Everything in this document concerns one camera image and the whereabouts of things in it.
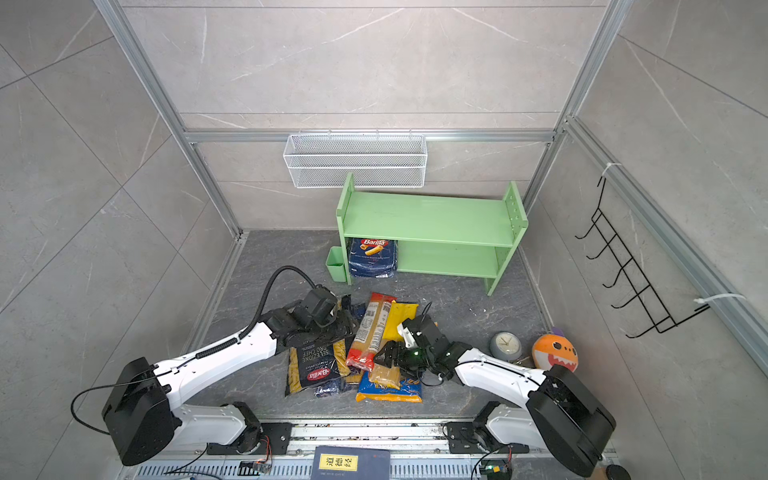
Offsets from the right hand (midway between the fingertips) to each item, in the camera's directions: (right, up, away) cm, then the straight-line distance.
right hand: (381, 363), depth 80 cm
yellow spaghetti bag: (+1, -1, -4) cm, 4 cm away
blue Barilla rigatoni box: (-3, +29, +8) cm, 30 cm away
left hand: (-7, +11, +1) cm, 13 cm away
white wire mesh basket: (-3, +62, +20) cm, 65 cm away
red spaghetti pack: (-3, +7, +6) cm, 10 cm away
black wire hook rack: (+58, +17, -19) cm, 64 cm away
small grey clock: (+36, +3, +5) cm, 37 cm away
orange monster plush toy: (+47, +4, 0) cm, 48 cm away
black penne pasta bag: (-18, 0, -1) cm, 18 cm away
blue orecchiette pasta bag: (+8, -6, -4) cm, 11 cm away
